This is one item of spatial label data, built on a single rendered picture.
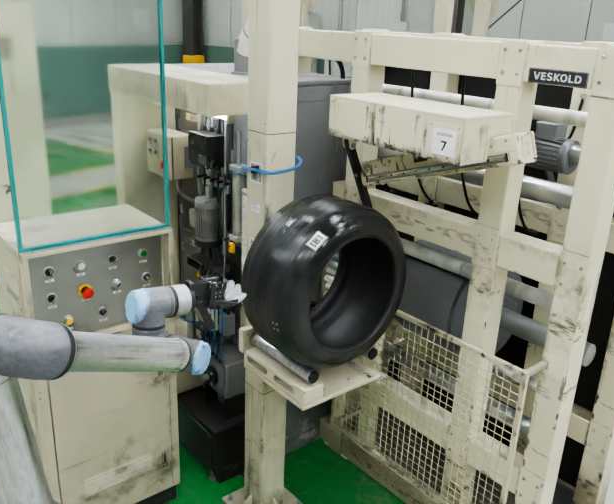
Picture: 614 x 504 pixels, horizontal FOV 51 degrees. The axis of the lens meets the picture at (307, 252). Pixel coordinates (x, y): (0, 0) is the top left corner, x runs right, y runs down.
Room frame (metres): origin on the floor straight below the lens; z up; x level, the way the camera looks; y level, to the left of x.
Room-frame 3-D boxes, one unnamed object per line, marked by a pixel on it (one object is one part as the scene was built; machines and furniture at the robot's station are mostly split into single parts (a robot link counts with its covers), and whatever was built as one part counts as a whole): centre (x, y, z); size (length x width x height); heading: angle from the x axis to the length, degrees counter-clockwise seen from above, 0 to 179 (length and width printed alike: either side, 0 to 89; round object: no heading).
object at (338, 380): (2.12, -0.04, 0.80); 0.37 x 0.36 x 0.02; 130
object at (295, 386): (2.03, 0.07, 0.84); 0.36 x 0.09 x 0.06; 40
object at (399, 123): (2.22, -0.34, 1.71); 0.61 x 0.25 x 0.15; 40
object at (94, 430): (2.29, 0.85, 0.63); 0.56 x 0.41 x 1.27; 130
